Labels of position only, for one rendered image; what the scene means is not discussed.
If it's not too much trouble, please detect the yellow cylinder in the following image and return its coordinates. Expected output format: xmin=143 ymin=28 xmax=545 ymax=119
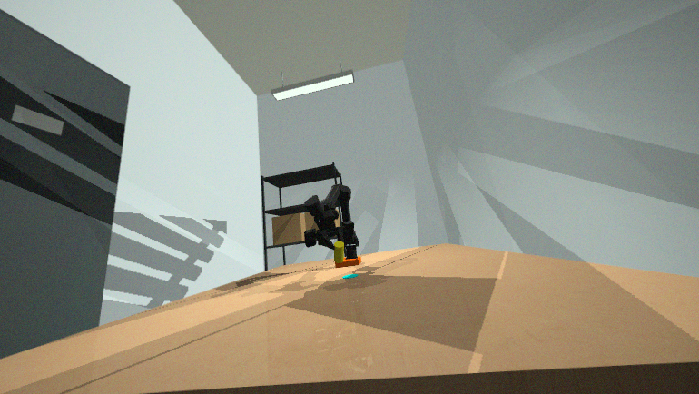
xmin=334 ymin=241 xmax=344 ymax=263

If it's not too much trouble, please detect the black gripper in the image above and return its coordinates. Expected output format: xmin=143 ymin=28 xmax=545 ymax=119
xmin=304 ymin=221 xmax=354 ymax=250

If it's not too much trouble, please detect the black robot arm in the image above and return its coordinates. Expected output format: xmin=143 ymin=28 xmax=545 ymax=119
xmin=304 ymin=184 xmax=359 ymax=259

